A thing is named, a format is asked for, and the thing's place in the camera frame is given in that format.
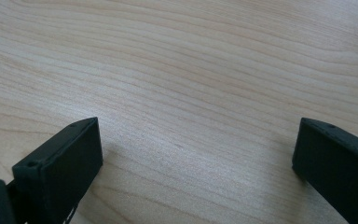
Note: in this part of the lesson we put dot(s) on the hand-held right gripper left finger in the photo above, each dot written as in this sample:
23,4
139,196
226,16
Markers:
59,174

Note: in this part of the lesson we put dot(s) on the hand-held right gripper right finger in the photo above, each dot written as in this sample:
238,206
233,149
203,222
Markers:
338,168

